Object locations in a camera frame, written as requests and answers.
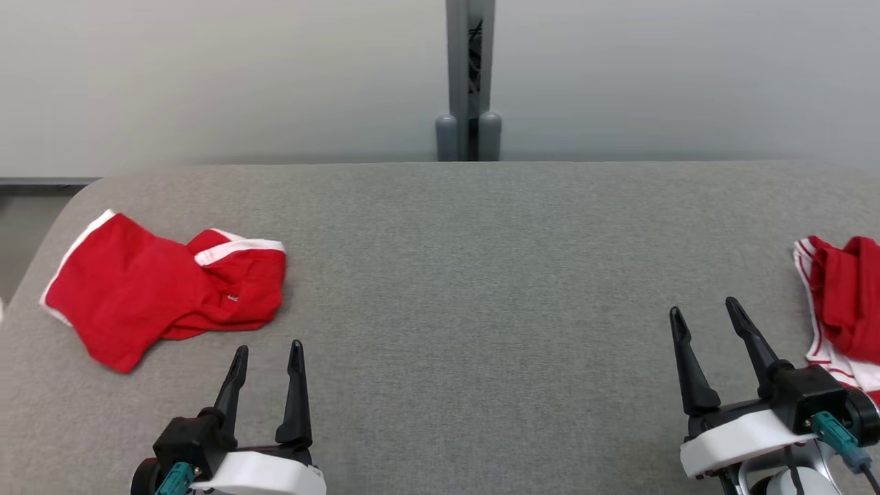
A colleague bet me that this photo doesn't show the red shorts with white bands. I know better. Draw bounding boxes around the red shorts with white bands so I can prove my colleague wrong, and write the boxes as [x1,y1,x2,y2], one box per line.
[40,209,287,374]

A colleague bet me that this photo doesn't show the teal left camera connector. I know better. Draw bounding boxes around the teal left camera connector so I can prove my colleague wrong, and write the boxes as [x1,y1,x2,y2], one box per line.
[155,462,195,495]

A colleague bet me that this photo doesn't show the black cable bundle in post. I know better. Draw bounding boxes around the black cable bundle in post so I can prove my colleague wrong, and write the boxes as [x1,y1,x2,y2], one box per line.
[467,17,483,160]

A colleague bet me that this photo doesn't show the grey cylindrical post cap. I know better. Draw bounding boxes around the grey cylindrical post cap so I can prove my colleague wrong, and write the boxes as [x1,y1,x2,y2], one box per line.
[434,114,459,162]
[478,111,503,162]

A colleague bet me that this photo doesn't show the grey partition base rail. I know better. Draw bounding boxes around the grey partition base rail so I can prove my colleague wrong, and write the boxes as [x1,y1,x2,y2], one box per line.
[0,177,104,186]

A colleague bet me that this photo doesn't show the teal camera connector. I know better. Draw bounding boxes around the teal camera connector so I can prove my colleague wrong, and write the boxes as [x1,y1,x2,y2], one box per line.
[155,462,195,495]
[811,411,872,475]

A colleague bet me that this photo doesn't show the red basketball jersey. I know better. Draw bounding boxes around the red basketball jersey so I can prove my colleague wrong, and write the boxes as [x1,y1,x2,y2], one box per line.
[792,235,880,408]

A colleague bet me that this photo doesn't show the grey metal partition post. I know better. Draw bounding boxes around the grey metal partition post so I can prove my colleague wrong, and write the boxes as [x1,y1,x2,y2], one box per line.
[445,0,496,162]

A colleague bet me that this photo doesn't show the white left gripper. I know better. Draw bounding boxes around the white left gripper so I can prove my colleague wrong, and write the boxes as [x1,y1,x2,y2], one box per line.
[189,340,327,495]

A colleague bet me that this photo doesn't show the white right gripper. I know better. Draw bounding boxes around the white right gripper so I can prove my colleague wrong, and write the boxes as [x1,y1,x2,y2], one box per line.
[669,297,837,495]

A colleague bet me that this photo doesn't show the teal right camera connector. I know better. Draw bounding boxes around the teal right camera connector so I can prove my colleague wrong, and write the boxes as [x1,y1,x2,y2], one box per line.
[811,411,872,475]

